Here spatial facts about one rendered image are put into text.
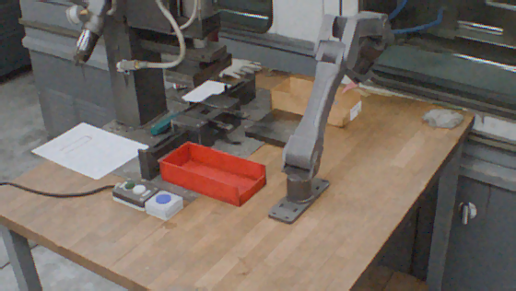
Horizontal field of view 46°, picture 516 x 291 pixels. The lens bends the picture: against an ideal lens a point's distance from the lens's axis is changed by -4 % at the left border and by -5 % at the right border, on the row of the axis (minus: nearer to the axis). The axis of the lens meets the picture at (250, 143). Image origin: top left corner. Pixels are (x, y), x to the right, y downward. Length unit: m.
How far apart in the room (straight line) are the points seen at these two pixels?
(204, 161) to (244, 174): 0.13
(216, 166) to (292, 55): 0.77
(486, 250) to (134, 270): 1.35
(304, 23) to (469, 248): 1.00
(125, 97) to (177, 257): 0.69
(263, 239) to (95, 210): 0.44
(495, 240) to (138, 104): 1.29
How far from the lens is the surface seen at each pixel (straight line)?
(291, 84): 2.08
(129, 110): 1.99
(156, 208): 1.55
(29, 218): 1.66
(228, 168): 1.70
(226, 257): 1.42
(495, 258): 2.36
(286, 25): 2.38
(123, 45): 1.89
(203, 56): 1.73
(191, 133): 1.79
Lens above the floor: 1.80
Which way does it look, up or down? 29 degrees down
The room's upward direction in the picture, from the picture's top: 3 degrees counter-clockwise
